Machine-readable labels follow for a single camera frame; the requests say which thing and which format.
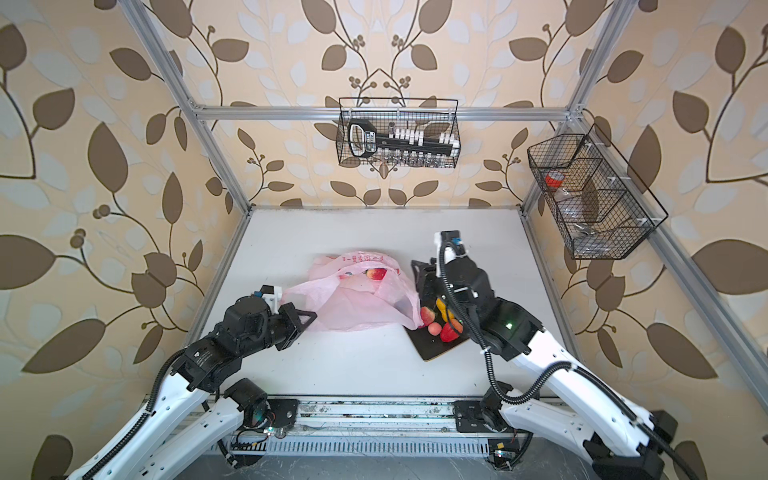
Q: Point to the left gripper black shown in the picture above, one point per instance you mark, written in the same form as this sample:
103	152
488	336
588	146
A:
291	314

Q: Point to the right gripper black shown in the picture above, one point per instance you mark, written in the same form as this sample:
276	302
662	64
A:
425	279

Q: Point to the pink fake peach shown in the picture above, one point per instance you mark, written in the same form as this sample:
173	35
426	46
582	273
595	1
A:
434	329

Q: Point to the dark red fake fruit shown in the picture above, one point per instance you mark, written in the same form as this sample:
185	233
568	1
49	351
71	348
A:
449	334

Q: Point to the pink plastic bag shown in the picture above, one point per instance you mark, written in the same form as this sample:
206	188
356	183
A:
357	291

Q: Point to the red fake strawberry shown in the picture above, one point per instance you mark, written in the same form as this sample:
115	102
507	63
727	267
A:
427	316

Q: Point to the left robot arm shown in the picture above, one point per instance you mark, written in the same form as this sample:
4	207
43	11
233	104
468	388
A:
189	410

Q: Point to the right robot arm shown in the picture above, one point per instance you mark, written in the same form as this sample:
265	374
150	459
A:
536	385

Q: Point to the black square tray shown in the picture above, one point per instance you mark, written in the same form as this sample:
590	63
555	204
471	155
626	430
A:
430	347

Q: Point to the black socket set holder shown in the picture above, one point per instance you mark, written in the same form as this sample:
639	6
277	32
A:
365	141

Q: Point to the red capped plastic bottle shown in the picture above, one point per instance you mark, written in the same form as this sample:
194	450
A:
555	183

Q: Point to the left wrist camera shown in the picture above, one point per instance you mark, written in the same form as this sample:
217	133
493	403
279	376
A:
272	295

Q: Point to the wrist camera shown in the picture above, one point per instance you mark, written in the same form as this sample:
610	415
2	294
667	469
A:
272	295
449	245

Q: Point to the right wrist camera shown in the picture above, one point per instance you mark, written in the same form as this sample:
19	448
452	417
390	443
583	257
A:
449	245

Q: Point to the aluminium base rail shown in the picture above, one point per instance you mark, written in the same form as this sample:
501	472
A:
324	417

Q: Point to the black wire basket back wall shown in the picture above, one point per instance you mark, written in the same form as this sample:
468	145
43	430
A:
432	114

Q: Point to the black wire basket wall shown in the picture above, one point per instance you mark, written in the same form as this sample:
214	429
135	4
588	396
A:
612	209
432	114

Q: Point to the black wire basket right wall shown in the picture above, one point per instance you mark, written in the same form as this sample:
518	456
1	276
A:
612	209

